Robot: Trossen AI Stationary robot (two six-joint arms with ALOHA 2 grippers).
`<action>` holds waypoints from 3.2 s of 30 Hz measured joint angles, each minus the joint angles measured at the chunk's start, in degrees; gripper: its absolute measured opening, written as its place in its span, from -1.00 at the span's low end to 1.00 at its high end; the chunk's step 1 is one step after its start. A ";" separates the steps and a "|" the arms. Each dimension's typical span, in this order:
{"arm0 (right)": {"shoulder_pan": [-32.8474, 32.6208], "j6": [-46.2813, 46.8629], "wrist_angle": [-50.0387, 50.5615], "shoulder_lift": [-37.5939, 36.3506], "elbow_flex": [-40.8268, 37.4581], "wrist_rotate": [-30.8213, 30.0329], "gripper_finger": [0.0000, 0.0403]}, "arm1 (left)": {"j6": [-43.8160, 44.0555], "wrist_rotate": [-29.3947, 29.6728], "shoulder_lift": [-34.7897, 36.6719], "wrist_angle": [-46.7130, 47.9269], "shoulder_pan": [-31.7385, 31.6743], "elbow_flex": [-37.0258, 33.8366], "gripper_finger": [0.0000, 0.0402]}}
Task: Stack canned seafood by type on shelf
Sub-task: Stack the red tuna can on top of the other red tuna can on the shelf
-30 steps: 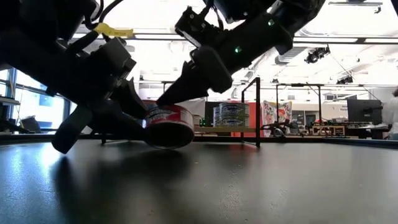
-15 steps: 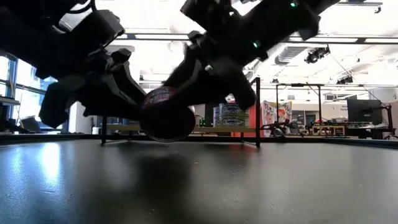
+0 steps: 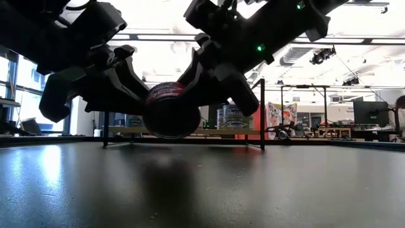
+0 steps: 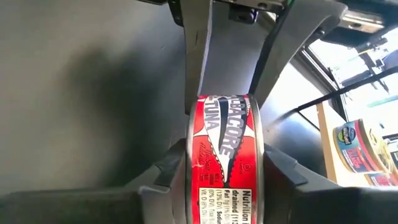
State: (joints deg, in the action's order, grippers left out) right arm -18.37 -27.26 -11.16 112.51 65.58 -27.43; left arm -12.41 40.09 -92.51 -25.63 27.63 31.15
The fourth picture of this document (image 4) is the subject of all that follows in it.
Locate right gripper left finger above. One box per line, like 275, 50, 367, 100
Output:
0, 138, 189, 224

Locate red albacore tuna can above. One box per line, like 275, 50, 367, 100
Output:
185, 94, 265, 224

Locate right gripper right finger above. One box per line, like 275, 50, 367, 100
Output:
263, 143, 398, 224

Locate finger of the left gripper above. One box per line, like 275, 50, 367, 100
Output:
182, 0, 214, 114
250, 0, 348, 106

